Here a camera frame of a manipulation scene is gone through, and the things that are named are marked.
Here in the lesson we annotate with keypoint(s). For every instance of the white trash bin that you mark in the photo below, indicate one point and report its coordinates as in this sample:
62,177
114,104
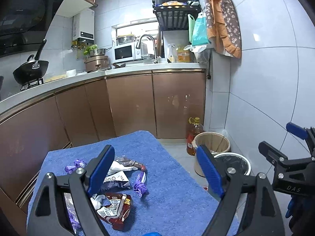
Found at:
235,160

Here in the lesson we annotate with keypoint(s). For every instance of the steel pot on microwave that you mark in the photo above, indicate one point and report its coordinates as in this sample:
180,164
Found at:
124,39

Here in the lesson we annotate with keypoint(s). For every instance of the yellow oil bottle counter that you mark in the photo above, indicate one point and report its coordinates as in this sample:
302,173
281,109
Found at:
182,54

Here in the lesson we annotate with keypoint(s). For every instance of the brown base cabinets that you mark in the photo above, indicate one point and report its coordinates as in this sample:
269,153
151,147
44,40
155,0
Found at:
87,109

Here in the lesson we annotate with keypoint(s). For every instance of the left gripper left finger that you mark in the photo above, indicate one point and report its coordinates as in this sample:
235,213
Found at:
49,215

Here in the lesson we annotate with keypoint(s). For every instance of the dark brown candy wrapper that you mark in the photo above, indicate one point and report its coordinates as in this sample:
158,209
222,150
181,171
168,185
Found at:
126,162

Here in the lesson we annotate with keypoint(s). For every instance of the white wrapper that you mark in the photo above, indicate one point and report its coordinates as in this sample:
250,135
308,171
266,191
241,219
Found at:
116,177

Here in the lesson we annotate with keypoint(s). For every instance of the steel pot with greens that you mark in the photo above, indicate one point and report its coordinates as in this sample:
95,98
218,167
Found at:
94,50

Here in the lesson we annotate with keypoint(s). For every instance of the beige trash bin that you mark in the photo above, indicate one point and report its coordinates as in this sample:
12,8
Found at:
215,142

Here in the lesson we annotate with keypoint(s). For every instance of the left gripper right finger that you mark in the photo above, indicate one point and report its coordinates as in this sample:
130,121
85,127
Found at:
261,216

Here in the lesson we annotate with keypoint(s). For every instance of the brown rice cooker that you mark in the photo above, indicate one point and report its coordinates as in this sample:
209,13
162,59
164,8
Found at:
97,63

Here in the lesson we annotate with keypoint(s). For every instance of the blue towel mat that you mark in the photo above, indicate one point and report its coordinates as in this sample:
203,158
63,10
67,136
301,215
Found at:
175,203

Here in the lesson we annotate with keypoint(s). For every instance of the white microwave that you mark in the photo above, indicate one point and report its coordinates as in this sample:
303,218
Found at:
126,53

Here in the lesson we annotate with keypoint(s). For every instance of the black range hood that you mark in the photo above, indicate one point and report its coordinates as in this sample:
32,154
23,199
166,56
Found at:
24,24

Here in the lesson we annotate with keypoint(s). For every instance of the chrome faucet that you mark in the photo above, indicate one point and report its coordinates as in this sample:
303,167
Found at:
146,45

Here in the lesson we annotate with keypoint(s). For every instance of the white water heater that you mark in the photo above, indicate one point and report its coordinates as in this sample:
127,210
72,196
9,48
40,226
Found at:
83,26

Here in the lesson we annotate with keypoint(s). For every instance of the black dish rack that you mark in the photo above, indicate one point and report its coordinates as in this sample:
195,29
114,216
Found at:
173,14

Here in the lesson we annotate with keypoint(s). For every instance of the blue gloved hand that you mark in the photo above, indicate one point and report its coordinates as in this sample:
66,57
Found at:
300,210

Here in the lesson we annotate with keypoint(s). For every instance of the orange brown apron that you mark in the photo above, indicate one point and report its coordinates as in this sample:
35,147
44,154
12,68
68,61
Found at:
222,27

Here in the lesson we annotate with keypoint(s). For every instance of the black wok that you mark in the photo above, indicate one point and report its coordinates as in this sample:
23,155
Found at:
33,69

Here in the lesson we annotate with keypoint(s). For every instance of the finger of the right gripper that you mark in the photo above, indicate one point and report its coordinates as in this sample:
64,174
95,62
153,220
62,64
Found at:
272,155
306,134

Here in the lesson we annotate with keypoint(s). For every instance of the teal plastic bag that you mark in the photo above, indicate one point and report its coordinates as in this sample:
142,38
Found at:
200,36

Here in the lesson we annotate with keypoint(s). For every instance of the cooking oil bottle floor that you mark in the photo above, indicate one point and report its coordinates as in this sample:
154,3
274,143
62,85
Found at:
195,128

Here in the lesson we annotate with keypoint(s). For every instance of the white spray bottle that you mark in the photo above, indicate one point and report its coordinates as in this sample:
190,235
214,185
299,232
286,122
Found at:
171,57

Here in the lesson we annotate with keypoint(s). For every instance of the purple wrapper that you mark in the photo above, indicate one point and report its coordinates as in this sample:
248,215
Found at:
139,186
78,163

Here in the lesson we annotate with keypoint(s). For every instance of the red snack wrapper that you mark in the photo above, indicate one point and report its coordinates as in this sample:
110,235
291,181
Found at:
114,209

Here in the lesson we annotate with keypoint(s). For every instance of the green cutting board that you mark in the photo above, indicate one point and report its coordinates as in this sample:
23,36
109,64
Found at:
191,24

